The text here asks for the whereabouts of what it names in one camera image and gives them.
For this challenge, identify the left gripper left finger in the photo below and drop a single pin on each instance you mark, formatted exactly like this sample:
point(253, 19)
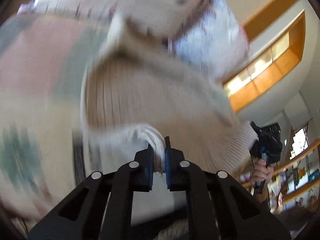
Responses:
point(144, 180)

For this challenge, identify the beige cable-knit sweater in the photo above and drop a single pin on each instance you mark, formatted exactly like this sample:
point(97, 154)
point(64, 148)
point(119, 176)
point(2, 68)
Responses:
point(127, 106)

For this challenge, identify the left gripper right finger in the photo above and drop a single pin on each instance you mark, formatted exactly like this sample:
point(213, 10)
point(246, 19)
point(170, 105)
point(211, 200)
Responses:
point(174, 173)

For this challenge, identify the wooden railing shelf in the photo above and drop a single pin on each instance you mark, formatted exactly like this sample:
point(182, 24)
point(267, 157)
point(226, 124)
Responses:
point(293, 182)

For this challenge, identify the green patchwork bed sheet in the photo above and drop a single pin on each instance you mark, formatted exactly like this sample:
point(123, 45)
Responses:
point(43, 60)

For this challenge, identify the pink floral pillow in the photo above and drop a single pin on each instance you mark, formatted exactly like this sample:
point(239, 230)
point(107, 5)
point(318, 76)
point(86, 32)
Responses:
point(161, 19)

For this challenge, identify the person's right hand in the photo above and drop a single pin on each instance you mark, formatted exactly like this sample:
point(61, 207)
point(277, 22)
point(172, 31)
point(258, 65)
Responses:
point(261, 173)

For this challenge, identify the white lavender floral pillow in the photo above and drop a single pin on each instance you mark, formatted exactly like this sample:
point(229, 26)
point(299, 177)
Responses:
point(212, 41)

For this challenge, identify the wooden headboard shelf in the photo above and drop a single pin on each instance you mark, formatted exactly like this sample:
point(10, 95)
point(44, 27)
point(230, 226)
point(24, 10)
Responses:
point(274, 62)

